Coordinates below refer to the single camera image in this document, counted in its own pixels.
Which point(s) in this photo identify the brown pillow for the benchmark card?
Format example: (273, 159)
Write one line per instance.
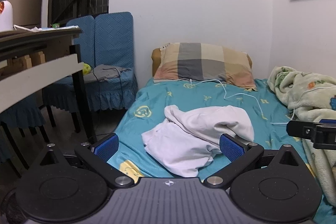
(156, 61)

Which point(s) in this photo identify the teal printed bed sheet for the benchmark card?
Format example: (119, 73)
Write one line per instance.
(157, 92)

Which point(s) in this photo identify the green printed fleece blanket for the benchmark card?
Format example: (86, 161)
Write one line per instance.
(302, 92)

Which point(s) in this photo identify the yellow-green plush toy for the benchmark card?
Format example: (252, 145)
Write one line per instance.
(86, 69)

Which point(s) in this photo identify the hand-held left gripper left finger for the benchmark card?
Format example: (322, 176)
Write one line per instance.
(106, 146)

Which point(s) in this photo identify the small green packet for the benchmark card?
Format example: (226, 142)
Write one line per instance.
(55, 25)

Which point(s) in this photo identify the white appliance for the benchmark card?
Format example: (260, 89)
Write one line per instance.
(6, 19)

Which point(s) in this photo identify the stack of papers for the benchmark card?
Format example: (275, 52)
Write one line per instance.
(29, 28)

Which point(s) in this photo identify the white t-shirt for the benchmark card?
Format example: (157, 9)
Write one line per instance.
(189, 134)

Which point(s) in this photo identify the plaid pillow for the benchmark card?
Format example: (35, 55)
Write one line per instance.
(202, 61)

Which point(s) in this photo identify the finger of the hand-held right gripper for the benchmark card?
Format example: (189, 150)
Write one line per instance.
(299, 129)

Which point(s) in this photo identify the grey cloth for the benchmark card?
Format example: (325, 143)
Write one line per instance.
(105, 73)

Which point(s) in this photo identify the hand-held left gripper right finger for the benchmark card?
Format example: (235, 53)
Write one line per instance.
(231, 148)

